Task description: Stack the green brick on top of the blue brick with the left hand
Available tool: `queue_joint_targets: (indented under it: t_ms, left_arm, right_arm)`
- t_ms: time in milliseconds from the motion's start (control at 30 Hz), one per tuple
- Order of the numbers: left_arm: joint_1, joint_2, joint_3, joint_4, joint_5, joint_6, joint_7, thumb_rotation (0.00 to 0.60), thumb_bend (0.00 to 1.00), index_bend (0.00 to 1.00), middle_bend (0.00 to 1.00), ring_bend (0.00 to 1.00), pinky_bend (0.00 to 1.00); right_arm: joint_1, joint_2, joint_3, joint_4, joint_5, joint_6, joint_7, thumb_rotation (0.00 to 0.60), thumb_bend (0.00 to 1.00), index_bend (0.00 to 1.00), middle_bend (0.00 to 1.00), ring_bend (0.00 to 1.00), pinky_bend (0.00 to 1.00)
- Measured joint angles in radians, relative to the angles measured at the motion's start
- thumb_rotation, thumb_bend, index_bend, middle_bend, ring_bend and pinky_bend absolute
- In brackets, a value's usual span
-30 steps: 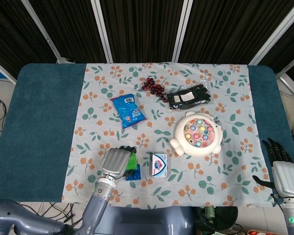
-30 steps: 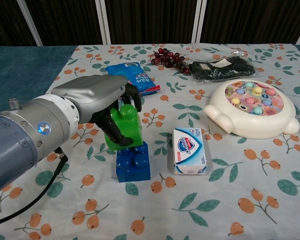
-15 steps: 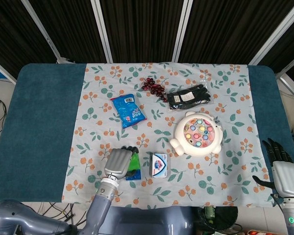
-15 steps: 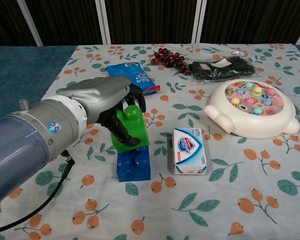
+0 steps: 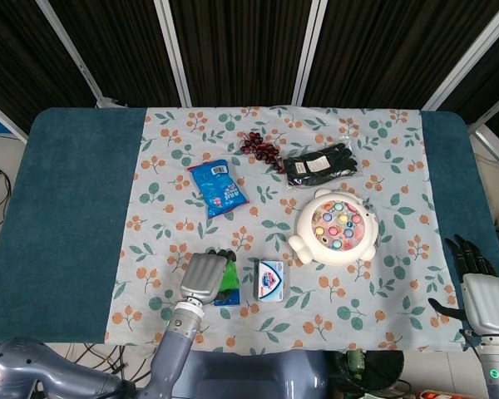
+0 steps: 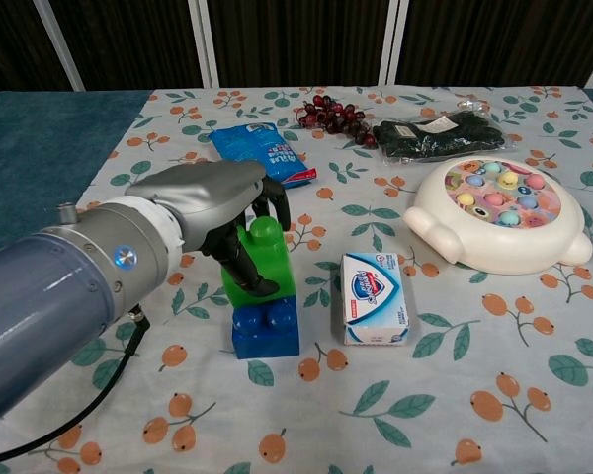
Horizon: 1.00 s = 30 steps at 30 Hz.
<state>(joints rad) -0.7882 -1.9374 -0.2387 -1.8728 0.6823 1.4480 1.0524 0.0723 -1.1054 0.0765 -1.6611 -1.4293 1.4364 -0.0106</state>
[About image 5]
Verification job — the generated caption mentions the black gloves in plastic bag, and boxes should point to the black gloves in plastic bag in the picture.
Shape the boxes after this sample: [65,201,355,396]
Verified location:
[281,141,361,190]

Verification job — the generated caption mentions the blue snack bag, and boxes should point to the blue snack bag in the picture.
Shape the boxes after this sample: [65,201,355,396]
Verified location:
[186,159,250,220]

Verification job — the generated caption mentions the green device under table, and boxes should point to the green device under table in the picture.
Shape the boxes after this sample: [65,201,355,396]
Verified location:
[343,349,369,382]

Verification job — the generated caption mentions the black floor cables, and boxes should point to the black floor cables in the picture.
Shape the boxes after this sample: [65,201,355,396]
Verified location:
[0,341,159,383]

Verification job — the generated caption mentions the white whale fishing toy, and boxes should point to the white whale fishing toy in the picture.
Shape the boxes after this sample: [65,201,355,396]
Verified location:
[287,187,378,268]

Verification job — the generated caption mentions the teal table cover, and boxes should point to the teal table cover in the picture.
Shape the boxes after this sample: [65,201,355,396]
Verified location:
[0,106,499,344]

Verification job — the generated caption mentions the grey blue robot torso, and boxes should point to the grey blue robot torso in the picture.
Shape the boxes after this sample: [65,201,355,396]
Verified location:
[178,347,332,399]

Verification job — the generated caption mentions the dark red bead string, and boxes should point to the dark red bead string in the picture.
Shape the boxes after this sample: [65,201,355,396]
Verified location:
[239,131,286,175]

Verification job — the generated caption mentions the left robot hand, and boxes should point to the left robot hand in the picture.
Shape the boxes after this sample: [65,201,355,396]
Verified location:
[178,249,238,307]

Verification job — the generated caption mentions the green toy building block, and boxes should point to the green toy building block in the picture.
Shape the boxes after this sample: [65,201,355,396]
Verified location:
[219,260,240,291]

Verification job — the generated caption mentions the white blue soap box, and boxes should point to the white blue soap box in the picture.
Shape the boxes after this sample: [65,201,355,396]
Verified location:
[253,259,289,303]

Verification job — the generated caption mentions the blue toy building block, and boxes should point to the blue toy building block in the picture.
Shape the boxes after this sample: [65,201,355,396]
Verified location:
[212,288,241,308]

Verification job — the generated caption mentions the floral tablecloth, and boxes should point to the floral tablecloth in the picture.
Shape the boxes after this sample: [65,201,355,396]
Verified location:
[102,106,475,357]

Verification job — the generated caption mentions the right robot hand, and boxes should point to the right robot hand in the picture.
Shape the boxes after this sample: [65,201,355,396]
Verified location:
[427,234,499,338]

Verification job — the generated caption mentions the black folding screen panels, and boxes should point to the black folding screen panels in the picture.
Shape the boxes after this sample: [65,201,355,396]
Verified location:
[0,0,499,138]

